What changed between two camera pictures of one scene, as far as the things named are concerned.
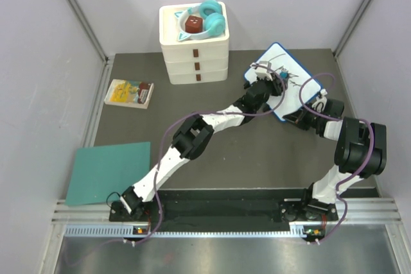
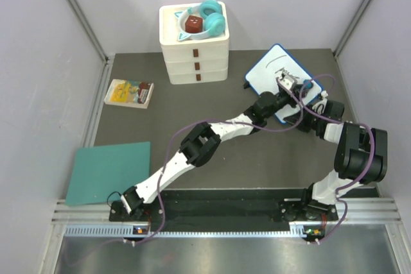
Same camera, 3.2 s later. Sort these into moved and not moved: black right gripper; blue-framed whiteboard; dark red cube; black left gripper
Moved: black left gripper
Not moved: blue-framed whiteboard; black right gripper; dark red cube
